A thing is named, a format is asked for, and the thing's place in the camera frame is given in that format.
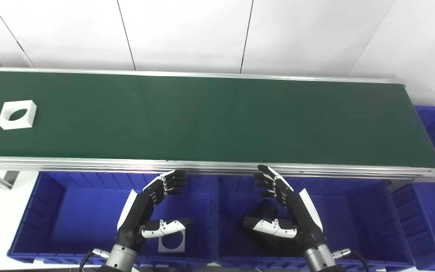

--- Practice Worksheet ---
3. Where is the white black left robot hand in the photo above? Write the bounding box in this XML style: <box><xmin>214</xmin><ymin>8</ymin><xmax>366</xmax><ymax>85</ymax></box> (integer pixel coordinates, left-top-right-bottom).
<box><xmin>116</xmin><ymin>169</ymin><xmax>194</xmax><ymax>252</ymax></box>

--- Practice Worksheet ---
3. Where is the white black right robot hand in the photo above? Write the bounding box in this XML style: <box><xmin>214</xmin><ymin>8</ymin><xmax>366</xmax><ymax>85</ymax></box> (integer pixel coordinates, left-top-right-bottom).
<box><xmin>242</xmin><ymin>165</ymin><xmax>327</xmax><ymax>252</ymax></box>

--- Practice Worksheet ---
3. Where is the white square part with hole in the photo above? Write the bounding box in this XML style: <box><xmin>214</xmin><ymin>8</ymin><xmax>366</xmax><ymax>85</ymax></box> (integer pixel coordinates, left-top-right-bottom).
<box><xmin>158</xmin><ymin>230</ymin><xmax>186</xmax><ymax>253</ymax></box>
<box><xmin>0</xmin><ymin>100</ymin><xmax>37</xmax><ymax>130</ymax></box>

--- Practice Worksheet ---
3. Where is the green conveyor belt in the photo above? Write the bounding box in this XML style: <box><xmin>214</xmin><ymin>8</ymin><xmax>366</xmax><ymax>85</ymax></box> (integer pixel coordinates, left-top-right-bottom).
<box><xmin>0</xmin><ymin>71</ymin><xmax>435</xmax><ymax>168</ymax></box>
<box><xmin>0</xmin><ymin>66</ymin><xmax>435</xmax><ymax>183</ymax></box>

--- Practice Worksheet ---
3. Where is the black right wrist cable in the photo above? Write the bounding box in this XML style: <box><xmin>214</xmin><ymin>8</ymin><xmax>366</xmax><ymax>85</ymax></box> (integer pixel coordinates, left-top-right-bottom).
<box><xmin>332</xmin><ymin>248</ymin><xmax>370</xmax><ymax>272</ymax></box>

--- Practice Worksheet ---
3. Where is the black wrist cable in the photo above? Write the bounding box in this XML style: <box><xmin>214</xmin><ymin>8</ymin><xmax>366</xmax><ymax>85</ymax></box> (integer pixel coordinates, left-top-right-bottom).
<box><xmin>79</xmin><ymin>248</ymin><xmax>111</xmax><ymax>272</ymax></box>
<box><xmin>332</xmin><ymin>248</ymin><xmax>370</xmax><ymax>272</ymax></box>

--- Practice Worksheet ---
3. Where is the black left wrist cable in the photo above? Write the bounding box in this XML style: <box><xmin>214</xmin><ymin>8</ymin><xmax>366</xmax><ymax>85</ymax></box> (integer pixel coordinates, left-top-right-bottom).
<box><xmin>79</xmin><ymin>248</ymin><xmax>111</xmax><ymax>272</ymax></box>

